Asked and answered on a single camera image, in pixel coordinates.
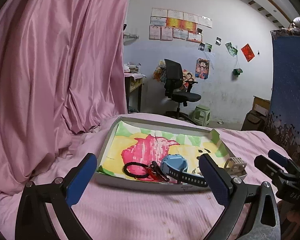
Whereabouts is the grey plastic hair claw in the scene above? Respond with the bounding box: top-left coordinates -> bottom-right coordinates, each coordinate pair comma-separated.
223,157 -> 247,180

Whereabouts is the blue smart watch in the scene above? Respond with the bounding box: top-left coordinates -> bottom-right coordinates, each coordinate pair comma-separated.
160,154 -> 208,187

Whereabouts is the red beaded bracelet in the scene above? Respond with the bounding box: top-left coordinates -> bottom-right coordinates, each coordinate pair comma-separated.
147,160 -> 171,183

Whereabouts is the black hair tie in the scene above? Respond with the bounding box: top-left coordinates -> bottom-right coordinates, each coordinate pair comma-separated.
123,161 -> 151,180

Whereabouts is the person's right hand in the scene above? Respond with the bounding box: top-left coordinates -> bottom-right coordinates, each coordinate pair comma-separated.
277,200 -> 300,232

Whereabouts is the blue starry cloth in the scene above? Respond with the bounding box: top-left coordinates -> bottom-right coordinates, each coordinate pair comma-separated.
264,29 -> 300,166

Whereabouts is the cardboard box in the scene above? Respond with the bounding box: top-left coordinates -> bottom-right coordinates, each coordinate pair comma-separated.
241,96 -> 270,132

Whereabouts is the pink bed sheet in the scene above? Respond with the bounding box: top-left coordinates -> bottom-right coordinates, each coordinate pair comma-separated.
0,113 -> 289,239

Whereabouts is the green plastic stool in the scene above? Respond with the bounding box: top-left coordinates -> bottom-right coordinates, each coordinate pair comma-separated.
192,105 -> 210,126

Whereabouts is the grey shallow tray box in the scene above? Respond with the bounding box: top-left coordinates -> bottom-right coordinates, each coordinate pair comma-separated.
95,116 -> 247,193

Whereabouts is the colourful painted paper liner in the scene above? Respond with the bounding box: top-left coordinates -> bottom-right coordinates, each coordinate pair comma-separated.
97,121 -> 230,180

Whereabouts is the black office chair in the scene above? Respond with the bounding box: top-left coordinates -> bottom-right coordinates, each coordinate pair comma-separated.
164,59 -> 201,124

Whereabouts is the dark wooden desk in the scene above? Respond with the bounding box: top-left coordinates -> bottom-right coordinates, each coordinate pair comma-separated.
124,73 -> 146,112

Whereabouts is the pink satin curtain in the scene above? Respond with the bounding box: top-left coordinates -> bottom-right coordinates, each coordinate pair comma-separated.
0,0 -> 128,195

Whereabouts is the green hanging wall ornament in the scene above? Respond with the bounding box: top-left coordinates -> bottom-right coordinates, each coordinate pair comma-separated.
233,68 -> 243,77

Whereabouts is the red paper on wall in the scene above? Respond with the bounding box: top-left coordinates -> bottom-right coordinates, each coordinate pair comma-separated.
241,43 -> 255,62

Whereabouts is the anime wall poster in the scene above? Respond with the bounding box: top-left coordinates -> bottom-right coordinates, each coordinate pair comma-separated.
195,58 -> 210,80

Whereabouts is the cluster of wall certificates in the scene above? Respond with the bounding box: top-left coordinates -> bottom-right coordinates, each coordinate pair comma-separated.
148,8 -> 213,43

